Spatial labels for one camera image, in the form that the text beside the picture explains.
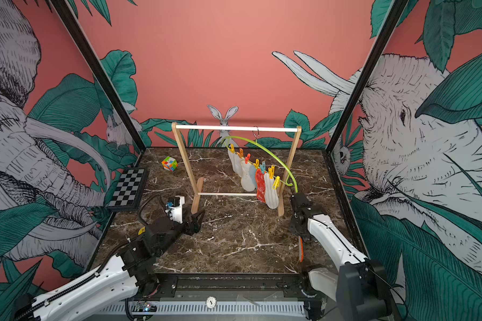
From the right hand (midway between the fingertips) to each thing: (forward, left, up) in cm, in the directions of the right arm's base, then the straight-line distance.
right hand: (298, 225), depth 85 cm
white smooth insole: (+22, +27, +17) cm, 39 cm away
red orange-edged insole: (-10, 0, +1) cm, 10 cm away
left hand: (+1, +40, +14) cm, 43 cm away
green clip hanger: (+7, +7, +22) cm, 24 cm away
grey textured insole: (+10, +12, +9) cm, 18 cm away
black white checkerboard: (+18, +82, 0) cm, 84 cm away
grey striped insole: (+18, +21, +10) cm, 29 cm away
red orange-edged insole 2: (+15, +16, +10) cm, 24 cm away
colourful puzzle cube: (+34, +65, +1) cm, 73 cm away
